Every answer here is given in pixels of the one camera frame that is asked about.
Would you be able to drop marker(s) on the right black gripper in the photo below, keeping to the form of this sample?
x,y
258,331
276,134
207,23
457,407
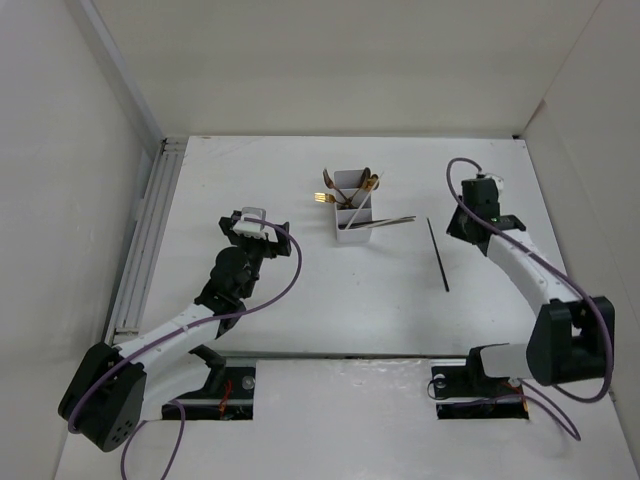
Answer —
x,y
453,228

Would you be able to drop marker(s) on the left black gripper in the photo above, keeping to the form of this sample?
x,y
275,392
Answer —
x,y
271,249

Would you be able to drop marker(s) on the gold fork green handle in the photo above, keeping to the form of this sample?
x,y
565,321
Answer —
x,y
327,198

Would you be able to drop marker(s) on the dark grey chopstick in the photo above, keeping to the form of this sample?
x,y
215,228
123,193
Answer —
x,y
358,225
438,256

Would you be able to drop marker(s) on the silver chopstick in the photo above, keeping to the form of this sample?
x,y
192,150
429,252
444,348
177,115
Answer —
x,y
363,203
391,222

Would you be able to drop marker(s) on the gold spoon green handle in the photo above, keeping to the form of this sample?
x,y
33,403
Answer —
x,y
373,181

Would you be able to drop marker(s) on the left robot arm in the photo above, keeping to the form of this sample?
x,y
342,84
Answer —
x,y
115,388

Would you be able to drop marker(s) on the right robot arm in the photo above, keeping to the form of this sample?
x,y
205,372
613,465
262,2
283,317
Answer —
x,y
571,339

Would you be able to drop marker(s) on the white three-compartment utensil holder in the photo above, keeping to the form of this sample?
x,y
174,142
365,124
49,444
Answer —
x,y
356,208

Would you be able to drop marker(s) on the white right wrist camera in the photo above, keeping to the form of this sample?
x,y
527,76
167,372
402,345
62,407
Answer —
x,y
497,179

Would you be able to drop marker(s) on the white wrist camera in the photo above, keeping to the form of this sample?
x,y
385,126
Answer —
x,y
497,179
249,223

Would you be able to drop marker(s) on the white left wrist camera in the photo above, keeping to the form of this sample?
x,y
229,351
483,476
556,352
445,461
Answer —
x,y
249,223

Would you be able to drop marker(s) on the aluminium frame rail left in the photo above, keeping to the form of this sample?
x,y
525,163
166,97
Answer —
x,y
150,218

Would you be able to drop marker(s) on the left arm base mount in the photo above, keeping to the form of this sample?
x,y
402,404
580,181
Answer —
x,y
208,386

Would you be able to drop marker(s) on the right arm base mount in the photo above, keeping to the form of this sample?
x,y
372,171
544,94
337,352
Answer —
x,y
461,394

